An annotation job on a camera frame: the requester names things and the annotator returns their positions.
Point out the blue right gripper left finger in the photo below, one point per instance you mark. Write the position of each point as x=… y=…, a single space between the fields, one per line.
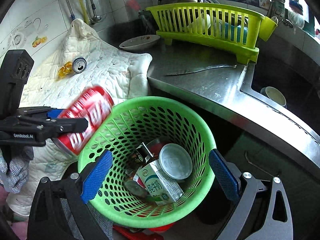
x=94 y=175

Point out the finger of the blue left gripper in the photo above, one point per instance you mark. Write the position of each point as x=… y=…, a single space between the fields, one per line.
x=60 y=126
x=53 y=114

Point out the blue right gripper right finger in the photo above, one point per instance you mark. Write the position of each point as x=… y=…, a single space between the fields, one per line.
x=223 y=171

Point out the blue drink can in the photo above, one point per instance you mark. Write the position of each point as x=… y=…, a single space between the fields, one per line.
x=79 y=65

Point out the white paper cup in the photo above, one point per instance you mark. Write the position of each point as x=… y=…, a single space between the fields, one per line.
x=175 y=161

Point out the black glue box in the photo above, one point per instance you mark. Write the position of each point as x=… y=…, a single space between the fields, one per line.
x=142 y=155

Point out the white milk carton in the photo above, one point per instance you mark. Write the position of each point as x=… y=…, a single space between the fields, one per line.
x=162 y=188

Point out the green perforated trash basket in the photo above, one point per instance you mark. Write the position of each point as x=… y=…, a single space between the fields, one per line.
x=132 y=123

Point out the gloved left hand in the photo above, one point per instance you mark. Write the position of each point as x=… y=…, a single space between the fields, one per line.
x=15 y=166

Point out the yellow crumpled plastic wrapper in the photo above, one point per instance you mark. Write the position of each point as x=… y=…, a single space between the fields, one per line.
x=65 y=70

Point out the white quilted cloth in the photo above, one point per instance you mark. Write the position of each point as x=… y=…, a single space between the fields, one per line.
x=122 y=74

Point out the red plastic stool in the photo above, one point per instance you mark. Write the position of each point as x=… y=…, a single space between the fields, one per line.
x=138 y=234

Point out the cup in sink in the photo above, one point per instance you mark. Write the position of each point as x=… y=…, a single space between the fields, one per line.
x=275 y=95

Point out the white ceramic bowl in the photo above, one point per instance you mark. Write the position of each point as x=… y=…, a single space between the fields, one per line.
x=139 y=43

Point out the stainless steel sink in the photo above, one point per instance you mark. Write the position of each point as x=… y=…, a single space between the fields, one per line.
x=286 y=68

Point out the lime green dish rack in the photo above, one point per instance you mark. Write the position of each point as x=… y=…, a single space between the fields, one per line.
x=224 y=27

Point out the lime green cutlery cup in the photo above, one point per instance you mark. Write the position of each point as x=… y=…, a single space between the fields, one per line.
x=267 y=27

